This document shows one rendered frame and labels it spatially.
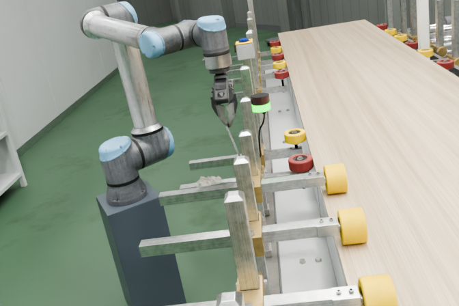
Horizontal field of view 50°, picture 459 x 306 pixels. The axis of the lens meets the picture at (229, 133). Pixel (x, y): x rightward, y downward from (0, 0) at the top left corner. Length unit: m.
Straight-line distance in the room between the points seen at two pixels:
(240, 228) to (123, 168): 1.38
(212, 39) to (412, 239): 0.87
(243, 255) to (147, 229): 1.41
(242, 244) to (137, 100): 1.42
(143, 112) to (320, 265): 1.08
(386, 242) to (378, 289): 0.27
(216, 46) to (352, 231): 0.79
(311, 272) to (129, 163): 1.01
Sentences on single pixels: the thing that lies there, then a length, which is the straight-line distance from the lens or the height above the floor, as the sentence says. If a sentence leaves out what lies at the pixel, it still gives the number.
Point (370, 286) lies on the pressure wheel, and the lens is 0.94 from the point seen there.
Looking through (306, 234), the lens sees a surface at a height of 0.94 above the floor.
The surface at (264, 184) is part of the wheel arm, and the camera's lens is 1.37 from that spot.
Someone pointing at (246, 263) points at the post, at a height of 1.03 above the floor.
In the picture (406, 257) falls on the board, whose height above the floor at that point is 0.90.
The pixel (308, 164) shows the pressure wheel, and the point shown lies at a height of 0.89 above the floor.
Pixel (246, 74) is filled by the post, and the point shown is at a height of 1.15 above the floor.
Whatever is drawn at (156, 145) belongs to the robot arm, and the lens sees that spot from 2.27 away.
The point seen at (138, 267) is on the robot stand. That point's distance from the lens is 2.38.
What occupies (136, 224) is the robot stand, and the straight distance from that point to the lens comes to 2.28.
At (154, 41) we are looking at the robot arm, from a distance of 1.64.
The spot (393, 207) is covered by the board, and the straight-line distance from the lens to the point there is 1.32.
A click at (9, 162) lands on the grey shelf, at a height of 0.22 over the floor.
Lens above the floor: 1.55
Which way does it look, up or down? 19 degrees down
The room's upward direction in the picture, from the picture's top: 10 degrees counter-clockwise
